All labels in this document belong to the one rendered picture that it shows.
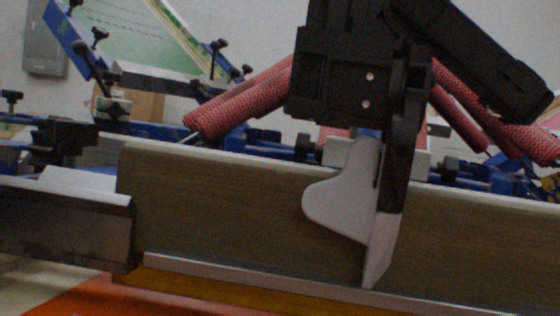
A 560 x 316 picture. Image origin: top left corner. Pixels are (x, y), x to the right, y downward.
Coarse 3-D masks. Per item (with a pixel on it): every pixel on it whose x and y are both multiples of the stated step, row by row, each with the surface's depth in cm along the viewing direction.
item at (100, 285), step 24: (72, 288) 34; (96, 288) 35; (120, 288) 35; (48, 312) 30; (72, 312) 31; (96, 312) 31; (120, 312) 32; (144, 312) 32; (168, 312) 33; (192, 312) 33; (216, 312) 34; (240, 312) 35; (264, 312) 35
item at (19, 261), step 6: (0, 258) 34; (6, 258) 35; (12, 258) 35; (18, 258) 36; (24, 258) 37; (30, 258) 37; (0, 264) 34; (6, 264) 35; (12, 264) 35; (18, 264) 36; (24, 264) 37; (0, 270) 34; (6, 270) 35; (12, 270) 35
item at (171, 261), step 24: (144, 264) 32; (168, 264) 32; (192, 264) 31; (216, 264) 31; (240, 264) 32; (264, 288) 31; (288, 288) 31; (312, 288) 31; (336, 288) 31; (360, 288) 31; (384, 288) 32; (408, 312) 31; (432, 312) 31; (456, 312) 31; (480, 312) 30; (504, 312) 31; (528, 312) 31
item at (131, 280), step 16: (144, 288) 34; (160, 288) 34; (176, 288) 34; (192, 288) 34; (208, 288) 34; (240, 304) 34; (256, 304) 34; (272, 304) 34; (288, 304) 34; (304, 304) 34
